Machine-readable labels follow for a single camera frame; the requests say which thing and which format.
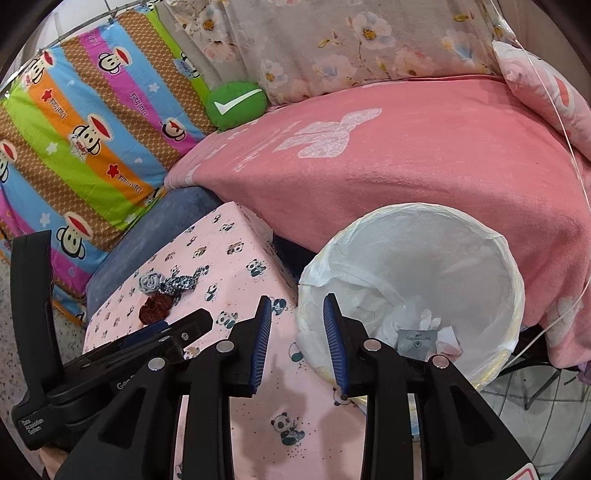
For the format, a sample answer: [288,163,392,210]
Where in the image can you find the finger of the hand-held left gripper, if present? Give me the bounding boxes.
[122,321,170,345]
[161,309,213,354]

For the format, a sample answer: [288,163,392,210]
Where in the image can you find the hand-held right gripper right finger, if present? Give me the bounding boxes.
[322,293,536,480]

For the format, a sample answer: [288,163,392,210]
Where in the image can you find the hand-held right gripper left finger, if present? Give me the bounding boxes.
[55,295,273,480]

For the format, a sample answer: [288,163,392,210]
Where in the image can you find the grey foil sachet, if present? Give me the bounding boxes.
[398,329,437,357]

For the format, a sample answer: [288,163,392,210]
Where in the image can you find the white tissue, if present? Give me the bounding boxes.
[418,308,444,330]

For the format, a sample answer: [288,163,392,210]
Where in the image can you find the clear plastic packet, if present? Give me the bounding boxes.
[436,325,464,357]

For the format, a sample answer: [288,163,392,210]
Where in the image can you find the waste bin with white liner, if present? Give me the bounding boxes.
[295,203,527,407]

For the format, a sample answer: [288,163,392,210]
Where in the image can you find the dark red scrunchie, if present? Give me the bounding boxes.
[139,293,185,324]

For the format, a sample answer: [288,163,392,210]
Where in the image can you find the black white patterned scrunchie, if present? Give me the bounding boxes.
[159,265,211,294]

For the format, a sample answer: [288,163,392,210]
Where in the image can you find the grey fabric rose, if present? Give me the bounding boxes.
[139,272,167,294]

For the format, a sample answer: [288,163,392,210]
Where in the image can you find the blue-grey sofa cushion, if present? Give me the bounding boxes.
[85,187,222,324]

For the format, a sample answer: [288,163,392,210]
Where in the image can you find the pink panda printed cloth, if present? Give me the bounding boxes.
[83,200,370,480]

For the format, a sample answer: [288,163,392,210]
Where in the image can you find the striped monkey printed blanket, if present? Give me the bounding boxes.
[0,7,222,324]

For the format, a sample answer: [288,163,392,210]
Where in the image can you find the pink blanket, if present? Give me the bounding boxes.
[164,76,591,370]

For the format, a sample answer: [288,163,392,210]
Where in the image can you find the black folding stand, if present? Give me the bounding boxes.
[522,342,578,411]

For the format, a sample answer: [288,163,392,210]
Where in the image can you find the green round cushion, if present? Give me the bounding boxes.
[204,82,267,132]

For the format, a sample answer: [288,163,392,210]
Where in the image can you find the grey floral cloth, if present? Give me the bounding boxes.
[157,0,513,107]

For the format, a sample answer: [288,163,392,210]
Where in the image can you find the small pink pillow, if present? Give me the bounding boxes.
[492,41,591,162]

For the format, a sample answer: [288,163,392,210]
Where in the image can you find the thin white cable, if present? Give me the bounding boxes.
[494,0,591,358]

